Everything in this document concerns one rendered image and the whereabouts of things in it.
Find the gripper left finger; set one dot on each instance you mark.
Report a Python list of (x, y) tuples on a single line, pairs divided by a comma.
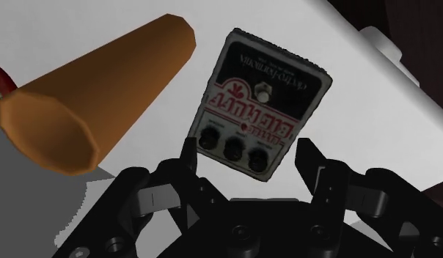
[(135, 185)]

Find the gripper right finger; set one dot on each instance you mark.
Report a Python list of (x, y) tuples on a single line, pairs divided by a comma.
[(368, 189)]

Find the white table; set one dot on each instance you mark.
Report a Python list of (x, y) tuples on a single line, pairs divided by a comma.
[(368, 135)]

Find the orange tapered cup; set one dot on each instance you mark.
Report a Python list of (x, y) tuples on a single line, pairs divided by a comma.
[(100, 93)]

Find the grey black effects pedal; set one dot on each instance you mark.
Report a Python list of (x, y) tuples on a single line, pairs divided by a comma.
[(264, 100)]

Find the white rounded object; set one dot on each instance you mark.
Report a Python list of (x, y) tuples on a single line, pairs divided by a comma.
[(384, 46)]

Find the dark red object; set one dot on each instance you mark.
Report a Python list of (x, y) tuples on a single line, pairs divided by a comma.
[(2, 80)]

